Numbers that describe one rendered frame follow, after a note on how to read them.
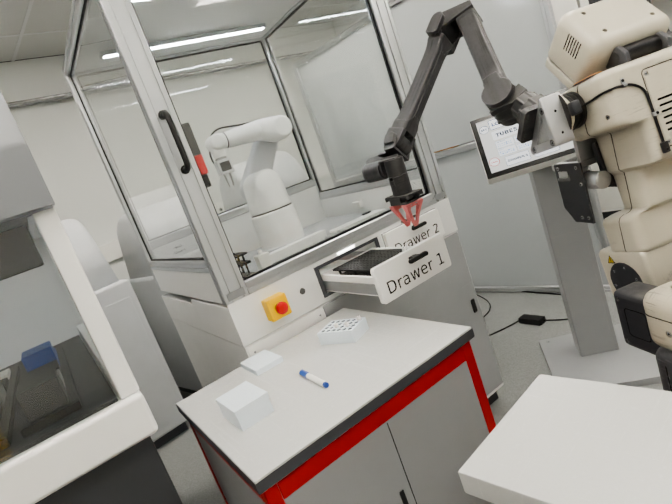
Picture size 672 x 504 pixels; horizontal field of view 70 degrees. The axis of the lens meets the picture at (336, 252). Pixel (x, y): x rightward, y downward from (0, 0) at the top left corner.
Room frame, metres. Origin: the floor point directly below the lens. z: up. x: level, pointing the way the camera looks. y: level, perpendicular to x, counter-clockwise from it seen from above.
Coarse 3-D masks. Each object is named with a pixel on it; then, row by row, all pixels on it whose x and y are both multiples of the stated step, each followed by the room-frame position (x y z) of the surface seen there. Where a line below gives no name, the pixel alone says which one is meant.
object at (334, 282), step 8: (376, 248) 1.73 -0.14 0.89; (384, 248) 1.68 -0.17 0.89; (392, 248) 1.64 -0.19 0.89; (400, 248) 1.61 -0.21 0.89; (328, 272) 1.65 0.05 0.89; (336, 272) 1.66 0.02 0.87; (328, 280) 1.59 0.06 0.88; (336, 280) 1.54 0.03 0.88; (344, 280) 1.50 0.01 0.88; (352, 280) 1.46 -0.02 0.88; (360, 280) 1.42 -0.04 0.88; (368, 280) 1.39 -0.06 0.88; (328, 288) 1.60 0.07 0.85; (336, 288) 1.55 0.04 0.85; (344, 288) 1.51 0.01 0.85; (352, 288) 1.47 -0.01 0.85; (360, 288) 1.43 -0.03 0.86; (368, 288) 1.39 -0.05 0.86
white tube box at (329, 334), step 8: (336, 320) 1.40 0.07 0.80; (344, 320) 1.37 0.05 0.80; (352, 320) 1.35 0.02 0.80; (360, 320) 1.32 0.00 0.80; (328, 328) 1.35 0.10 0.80; (336, 328) 1.33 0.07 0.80; (344, 328) 1.31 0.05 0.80; (352, 328) 1.28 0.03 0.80; (360, 328) 1.30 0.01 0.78; (368, 328) 1.33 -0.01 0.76; (320, 336) 1.34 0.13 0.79; (328, 336) 1.32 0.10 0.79; (336, 336) 1.30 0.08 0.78; (344, 336) 1.29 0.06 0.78; (352, 336) 1.27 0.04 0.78; (360, 336) 1.29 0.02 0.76; (328, 344) 1.33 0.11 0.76
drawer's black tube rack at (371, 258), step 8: (360, 256) 1.66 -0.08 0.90; (368, 256) 1.63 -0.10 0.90; (376, 256) 1.58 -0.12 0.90; (384, 256) 1.55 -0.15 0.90; (392, 256) 1.50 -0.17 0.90; (344, 264) 1.63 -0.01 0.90; (352, 264) 1.59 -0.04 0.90; (360, 264) 1.55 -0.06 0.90; (368, 264) 1.51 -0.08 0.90; (376, 264) 1.48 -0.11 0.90; (344, 272) 1.64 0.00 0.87; (352, 272) 1.60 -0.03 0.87; (360, 272) 1.56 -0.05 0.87; (368, 272) 1.53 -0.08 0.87
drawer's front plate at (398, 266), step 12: (432, 240) 1.44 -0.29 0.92; (408, 252) 1.39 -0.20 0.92; (420, 252) 1.41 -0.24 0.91; (432, 252) 1.43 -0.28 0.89; (444, 252) 1.46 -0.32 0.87; (384, 264) 1.34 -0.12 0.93; (396, 264) 1.36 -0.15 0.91; (408, 264) 1.38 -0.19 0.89; (420, 264) 1.40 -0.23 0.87; (432, 264) 1.42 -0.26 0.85; (444, 264) 1.45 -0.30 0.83; (372, 276) 1.33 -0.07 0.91; (384, 276) 1.33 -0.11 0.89; (396, 276) 1.35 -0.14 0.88; (420, 276) 1.39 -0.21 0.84; (432, 276) 1.42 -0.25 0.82; (384, 288) 1.32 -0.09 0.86; (408, 288) 1.37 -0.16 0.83; (384, 300) 1.32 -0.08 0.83
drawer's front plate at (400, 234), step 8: (424, 216) 1.86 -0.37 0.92; (432, 216) 1.88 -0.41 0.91; (432, 224) 1.87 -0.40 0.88; (440, 224) 1.89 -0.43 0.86; (392, 232) 1.77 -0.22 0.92; (400, 232) 1.79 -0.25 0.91; (408, 232) 1.81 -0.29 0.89; (416, 232) 1.83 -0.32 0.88; (432, 232) 1.87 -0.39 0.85; (440, 232) 1.89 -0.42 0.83; (384, 240) 1.76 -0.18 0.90; (392, 240) 1.76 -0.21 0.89; (400, 240) 1.78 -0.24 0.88
